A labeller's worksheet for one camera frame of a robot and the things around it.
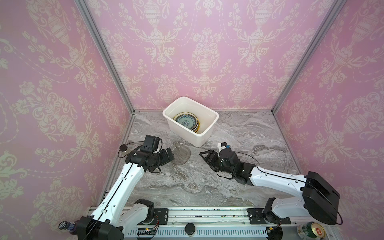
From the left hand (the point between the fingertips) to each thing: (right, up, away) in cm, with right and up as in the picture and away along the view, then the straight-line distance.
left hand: (168, 159), depth 78 cm
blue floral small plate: (+8, +21, +29) cm, 36 cm away
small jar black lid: (-28, +4, +9) cm, 30 cm away
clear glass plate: (+5, -2, +19) cm, 20 cm away
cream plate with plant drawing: (+16, +16, +28) cm, 36 cm away
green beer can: (+62, -26, -17) cm, 69 cm away
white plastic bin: (+23, +23, +24) cm, 40 cm away
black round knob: (+12, -26, -14) cm, 32 cm away
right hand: (+17, +1, 0) cm, 17 cm away
